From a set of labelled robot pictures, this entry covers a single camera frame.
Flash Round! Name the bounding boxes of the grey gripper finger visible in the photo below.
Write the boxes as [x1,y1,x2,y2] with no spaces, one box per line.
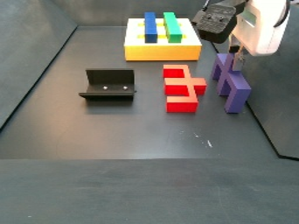
[228,38,240,53]
[232,46,245,71]

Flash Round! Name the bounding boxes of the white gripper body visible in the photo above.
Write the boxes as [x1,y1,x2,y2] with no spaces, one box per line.
[232,0,289,56]

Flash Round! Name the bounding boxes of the purple E-shaped block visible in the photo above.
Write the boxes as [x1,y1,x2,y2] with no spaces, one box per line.
[211,53,251,114]

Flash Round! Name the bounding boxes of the yellow slotted board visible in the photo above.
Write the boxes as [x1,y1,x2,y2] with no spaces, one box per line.
[124,18,201,61]

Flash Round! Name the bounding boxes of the green long bar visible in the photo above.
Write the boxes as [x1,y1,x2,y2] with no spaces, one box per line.
[163,12,183,43]

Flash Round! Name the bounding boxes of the red E-shaped block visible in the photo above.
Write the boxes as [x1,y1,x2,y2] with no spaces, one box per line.
[163,65,207,113]

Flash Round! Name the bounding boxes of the blue long bar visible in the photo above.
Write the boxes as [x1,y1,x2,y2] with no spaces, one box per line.
[144,12,157,43]

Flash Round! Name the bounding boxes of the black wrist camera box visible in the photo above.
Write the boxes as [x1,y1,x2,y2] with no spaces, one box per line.
[191,0,248,44]

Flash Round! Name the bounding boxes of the black angle bracket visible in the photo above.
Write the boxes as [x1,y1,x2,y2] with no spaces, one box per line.
[78,68,136,101]

